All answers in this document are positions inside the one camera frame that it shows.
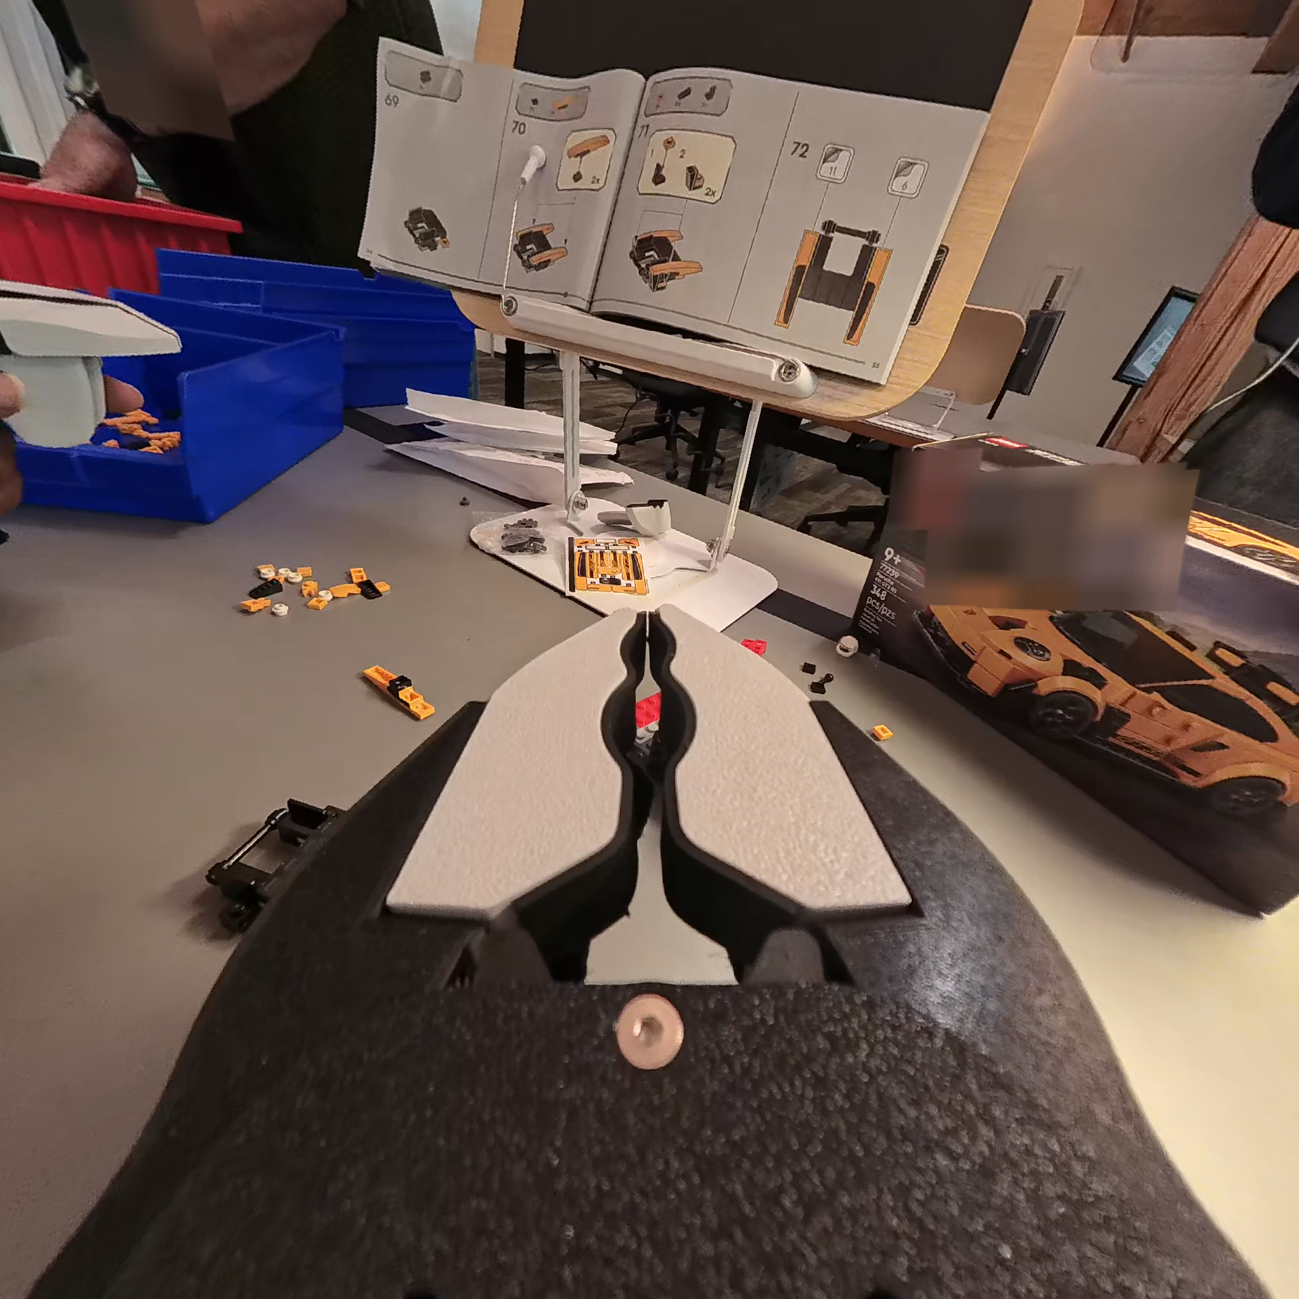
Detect lego set cardboard box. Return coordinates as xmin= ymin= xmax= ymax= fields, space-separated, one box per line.
xmin=863 ymin=431 xmax=1299 ymax=915

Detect wooden pillar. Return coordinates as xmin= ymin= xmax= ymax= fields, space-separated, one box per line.
xmin=1100 ymin=204 xmax=1299 ymax=463

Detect black office chair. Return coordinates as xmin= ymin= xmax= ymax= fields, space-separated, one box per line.
xmin=613 ymin=366 xmax=737 ymax=500

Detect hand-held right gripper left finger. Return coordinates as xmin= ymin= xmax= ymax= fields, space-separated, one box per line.
xmin=385 ymin=608 xmax=652 ymax=984

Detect heap of orange lego parts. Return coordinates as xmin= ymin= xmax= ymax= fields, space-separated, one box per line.
xmin=98 ymin=407 xmax=184 ymax=452

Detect pile of small lego pieces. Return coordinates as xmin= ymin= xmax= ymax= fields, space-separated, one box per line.
xmin=237 ymin=561 xmax=396 ymax=615

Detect wooden book stand white base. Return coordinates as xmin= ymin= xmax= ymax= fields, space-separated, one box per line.
xmin=448 ymin=0 xmax=1088 ymax=631

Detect lego instruction booklet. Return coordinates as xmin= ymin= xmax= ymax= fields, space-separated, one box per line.
xmin=356 ymin=39 xmax=991 ymax=388

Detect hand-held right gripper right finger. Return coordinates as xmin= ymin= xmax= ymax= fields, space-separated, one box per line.
xmin=652 ymin=600 xmax=916 ymax=984

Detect red plastic bin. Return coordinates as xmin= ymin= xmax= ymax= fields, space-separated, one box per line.
xmin=0 ymin=174 xmax=245 ymax=298

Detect black lego frame assembly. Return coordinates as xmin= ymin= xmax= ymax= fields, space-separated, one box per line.
xmin=203 ymin=795 xmax=341 ymax=929

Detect blue plastic bin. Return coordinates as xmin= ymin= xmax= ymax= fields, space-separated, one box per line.
xmin=158 ymin=250 xmax=475 ymax=410
xmin=17 ymin=285 xmax=348 ymax=526

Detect orange lego strip black clip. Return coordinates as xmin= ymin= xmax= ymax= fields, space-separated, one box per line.
xmin=364 ymin=668 xmax=436 ymax=724

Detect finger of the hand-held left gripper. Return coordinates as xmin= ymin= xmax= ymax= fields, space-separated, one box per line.
xmin=0 ymin=280 xmax=158 ymax=319
xmin=0 ymin=309 xmax=184 ymax=358

